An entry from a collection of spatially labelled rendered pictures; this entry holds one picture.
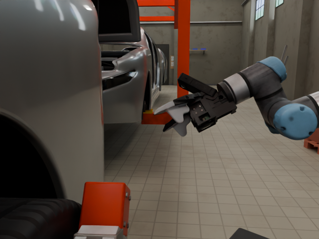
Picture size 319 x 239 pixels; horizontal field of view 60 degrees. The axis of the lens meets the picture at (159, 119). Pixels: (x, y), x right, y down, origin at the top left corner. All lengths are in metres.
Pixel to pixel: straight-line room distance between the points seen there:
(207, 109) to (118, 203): 0.33
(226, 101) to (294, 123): 0.19
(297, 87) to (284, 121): 9.06
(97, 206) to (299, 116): 0.43
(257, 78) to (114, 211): 0.47
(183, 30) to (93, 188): 3.57
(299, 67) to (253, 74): 8.93
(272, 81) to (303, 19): 9.01
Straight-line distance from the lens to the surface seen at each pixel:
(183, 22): 3.98
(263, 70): 0.75
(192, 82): 0.75
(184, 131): 0.78
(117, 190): 0.51
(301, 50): 9.67
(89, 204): 0.52
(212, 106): 0.73
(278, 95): 0.76
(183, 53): 3.95
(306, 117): 0.63
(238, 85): 0.73
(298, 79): 9.67
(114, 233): 0.46
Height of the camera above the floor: 1.37
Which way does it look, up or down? 11 degrees down
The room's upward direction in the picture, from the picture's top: straight up
